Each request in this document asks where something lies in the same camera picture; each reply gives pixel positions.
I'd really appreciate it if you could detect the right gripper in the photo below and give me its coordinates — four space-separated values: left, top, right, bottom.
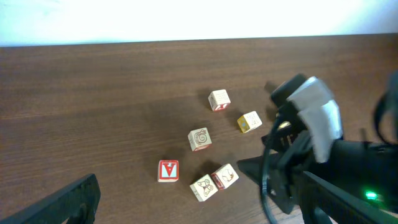
237 114 312 215

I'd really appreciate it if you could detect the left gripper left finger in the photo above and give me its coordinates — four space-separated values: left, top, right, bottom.
1 174 101 224

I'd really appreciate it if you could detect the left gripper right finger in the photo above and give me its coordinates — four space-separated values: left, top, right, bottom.
298 171 397 224

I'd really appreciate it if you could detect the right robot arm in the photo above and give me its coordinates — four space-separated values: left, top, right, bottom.
237 74 397 223

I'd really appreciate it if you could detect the butterfly picture block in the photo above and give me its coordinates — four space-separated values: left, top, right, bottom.
190 174 218 202

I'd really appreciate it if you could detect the snail picture block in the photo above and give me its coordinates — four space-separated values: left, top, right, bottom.
187 128 212 152

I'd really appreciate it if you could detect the top red X block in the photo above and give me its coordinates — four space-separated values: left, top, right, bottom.
208 89 231 111

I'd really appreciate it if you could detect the red letter A block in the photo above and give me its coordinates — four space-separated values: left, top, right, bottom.
157 160 179 182

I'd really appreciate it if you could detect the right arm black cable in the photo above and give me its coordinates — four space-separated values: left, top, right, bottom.
259 118 280 224

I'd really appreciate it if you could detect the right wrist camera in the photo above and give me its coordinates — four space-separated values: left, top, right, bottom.
271 74 343 163

